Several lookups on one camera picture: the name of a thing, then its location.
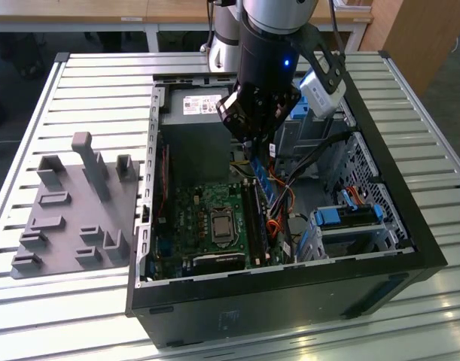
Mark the silver disk bay cage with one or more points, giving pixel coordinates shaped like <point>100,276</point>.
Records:
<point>350,230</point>

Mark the green motherboard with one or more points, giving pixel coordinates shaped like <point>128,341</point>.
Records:
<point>218,193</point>

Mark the grey parts rack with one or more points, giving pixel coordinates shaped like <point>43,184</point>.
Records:
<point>71,225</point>

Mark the hard disk in blue carrier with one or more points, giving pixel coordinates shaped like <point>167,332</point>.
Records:
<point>327,219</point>

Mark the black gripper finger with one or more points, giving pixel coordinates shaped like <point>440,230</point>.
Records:
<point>286,103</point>
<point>233,113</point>

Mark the blue bay latch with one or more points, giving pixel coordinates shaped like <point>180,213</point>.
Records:
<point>301,110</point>

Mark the wooden desk white frame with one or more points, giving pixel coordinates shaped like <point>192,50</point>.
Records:
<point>83,11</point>

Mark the pale blue bay bracket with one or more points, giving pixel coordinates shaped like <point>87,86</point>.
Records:
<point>308,240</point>

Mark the CPU socket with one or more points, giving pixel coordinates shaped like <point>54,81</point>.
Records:
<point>222,211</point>

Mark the black PC case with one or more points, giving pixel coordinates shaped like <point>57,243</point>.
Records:
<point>252,312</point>

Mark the black RAM slot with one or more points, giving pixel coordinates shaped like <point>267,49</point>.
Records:
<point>251,225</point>

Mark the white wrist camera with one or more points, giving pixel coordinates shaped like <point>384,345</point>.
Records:
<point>320,97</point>

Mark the grey power supply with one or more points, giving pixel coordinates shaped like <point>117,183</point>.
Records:
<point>195,150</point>

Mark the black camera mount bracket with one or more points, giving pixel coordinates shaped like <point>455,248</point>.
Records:
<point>316,52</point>

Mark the black graphics card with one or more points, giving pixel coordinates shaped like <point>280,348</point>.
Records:
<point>218,261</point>

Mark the silver CPU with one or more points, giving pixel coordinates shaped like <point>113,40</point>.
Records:
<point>222,225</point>

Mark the blue RAM stick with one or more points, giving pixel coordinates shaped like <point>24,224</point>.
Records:
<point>263,180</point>

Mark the wooden cabinet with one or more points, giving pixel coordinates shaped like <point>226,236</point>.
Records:
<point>421,37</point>

